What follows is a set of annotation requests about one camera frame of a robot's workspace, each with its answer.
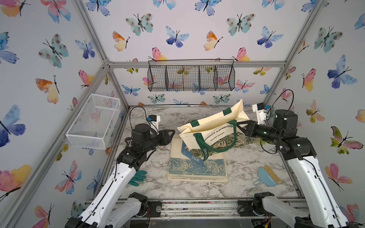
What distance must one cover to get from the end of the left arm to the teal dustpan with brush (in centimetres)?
62

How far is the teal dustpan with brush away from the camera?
33.1 inches

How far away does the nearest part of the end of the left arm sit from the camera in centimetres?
51
